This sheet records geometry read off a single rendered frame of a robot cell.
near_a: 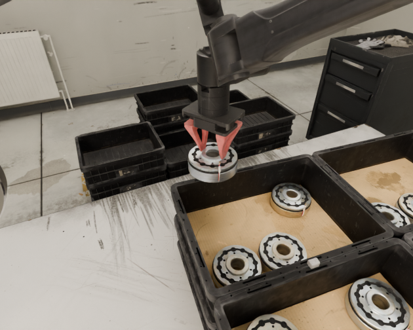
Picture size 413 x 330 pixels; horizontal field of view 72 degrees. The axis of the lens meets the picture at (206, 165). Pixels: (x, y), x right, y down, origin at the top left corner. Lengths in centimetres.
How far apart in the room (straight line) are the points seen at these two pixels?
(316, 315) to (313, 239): 18
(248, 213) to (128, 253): 35
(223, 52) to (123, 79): 299
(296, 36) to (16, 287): 84
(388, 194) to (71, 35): 290
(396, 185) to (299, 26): 73
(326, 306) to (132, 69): 304
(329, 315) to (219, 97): 46
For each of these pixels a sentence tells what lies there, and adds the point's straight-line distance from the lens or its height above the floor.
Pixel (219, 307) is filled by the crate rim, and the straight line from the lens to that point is 51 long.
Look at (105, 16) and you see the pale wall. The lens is 320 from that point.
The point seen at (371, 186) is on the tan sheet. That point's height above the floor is 83.
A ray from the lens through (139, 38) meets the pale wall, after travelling 330.
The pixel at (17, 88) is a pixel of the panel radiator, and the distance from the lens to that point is 325.
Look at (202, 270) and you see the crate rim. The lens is 54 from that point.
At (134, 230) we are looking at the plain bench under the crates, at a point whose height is 70.
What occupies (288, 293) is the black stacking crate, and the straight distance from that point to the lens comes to 59.
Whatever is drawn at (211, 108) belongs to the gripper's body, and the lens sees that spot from 50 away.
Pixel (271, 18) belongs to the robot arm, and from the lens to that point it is 37.
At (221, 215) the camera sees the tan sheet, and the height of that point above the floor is 83.
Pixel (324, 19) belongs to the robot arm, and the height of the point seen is 133.
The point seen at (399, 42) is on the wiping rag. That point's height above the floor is 88.
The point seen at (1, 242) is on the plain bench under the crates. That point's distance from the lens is 105.
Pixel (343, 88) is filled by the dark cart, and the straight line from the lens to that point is 212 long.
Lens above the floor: 139
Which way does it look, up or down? 38 degrees down
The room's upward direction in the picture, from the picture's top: straight up
